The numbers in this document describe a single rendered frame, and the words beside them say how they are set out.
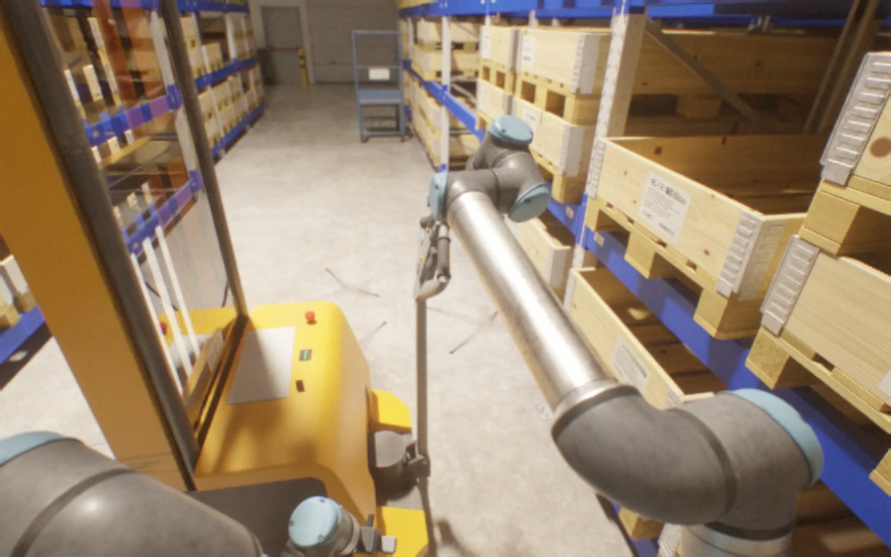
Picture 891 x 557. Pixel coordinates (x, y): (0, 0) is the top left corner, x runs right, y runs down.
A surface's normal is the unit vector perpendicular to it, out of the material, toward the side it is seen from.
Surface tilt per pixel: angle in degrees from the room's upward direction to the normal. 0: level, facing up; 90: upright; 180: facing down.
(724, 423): 4
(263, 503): 90
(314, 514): 20
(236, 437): 0
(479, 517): 0
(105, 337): 90
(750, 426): 14
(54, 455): 25
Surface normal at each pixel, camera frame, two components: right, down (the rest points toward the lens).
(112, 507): 0.37, -0.84
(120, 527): 0.47, -0.66
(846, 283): -0.99, 0.07
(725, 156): 0.18, 0.49
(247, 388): 0.02, -0.87
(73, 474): 0.12, -0.95
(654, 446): -0.11, -0.50
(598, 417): -0.40, -0.49
